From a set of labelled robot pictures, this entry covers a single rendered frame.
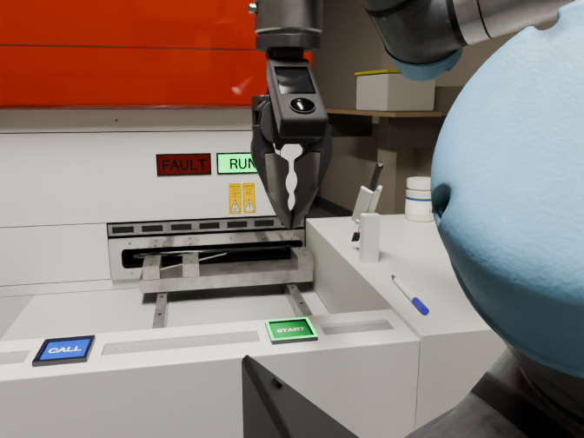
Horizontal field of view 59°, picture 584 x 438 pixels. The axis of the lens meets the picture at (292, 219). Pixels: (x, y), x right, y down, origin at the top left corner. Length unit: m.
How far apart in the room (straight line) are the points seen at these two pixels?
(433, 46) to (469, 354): 0.37
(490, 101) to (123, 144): 1.01
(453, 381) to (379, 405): 0.10
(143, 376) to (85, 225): 0.65
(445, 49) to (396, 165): 3.53
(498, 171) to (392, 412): 0.53
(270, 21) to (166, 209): 0.69
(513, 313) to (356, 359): 0.46
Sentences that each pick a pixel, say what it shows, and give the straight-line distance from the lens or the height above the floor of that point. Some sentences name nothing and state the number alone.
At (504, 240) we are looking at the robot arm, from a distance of 0.17.
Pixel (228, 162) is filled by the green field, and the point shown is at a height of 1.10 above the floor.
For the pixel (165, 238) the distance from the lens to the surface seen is 1.18.
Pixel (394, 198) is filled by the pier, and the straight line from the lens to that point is 4.14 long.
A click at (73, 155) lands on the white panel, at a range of 1.18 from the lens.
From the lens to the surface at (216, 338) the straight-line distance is 0.65.
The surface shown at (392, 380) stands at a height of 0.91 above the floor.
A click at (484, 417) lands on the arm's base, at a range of 0.30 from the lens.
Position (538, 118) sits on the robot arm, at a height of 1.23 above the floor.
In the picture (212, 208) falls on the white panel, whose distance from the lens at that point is 1.17.
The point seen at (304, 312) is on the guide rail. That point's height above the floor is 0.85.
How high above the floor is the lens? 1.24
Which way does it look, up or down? 13 degrees down
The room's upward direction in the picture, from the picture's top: straight up
